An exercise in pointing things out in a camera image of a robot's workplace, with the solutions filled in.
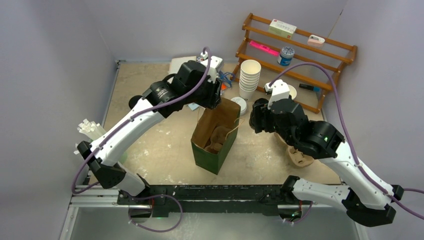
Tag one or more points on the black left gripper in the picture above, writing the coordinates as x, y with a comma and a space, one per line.
214, 98

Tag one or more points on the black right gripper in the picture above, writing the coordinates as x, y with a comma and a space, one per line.
261, 112

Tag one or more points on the dark takeout coffee cup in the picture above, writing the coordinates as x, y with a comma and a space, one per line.
257, 118

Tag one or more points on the brown pulp cup carrier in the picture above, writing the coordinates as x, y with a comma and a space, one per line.
217, 139

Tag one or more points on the green paper bag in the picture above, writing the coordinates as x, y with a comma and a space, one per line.
226, 114

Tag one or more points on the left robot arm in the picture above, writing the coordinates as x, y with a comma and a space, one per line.
159, 101

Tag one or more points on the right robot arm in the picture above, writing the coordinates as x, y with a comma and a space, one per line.
364, 197

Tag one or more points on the dark printed coffee cup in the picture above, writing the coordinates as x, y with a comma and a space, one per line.
292, 92

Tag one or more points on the dark blue marker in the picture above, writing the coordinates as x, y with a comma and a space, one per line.
309, 87

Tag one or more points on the white lid stack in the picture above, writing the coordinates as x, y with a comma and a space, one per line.
242, 103

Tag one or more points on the wooden shelf rack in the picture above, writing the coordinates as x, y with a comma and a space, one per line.
325, 87

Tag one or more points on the stack of white paper cups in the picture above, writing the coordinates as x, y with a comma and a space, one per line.
249, 78

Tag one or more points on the blue lidded jar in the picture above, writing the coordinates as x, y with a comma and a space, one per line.
285, 56

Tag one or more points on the pink highlighter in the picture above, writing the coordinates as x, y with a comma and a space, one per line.
264, 48

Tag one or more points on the pink white small case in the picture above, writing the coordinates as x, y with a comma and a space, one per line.
315, 41

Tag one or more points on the white green box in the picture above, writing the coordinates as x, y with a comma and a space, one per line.
282, 29

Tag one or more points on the green straw holder cup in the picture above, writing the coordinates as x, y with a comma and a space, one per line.
122, 155

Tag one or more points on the wrapped white straws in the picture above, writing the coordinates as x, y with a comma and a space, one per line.
91, 129

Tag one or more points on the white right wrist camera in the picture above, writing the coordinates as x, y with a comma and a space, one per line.
278, 90

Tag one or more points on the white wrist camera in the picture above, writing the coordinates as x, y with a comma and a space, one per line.
215, 64
278, 90

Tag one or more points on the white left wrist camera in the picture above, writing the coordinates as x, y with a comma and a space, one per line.
215, 64

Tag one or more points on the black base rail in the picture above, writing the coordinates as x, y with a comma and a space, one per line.
266, 199

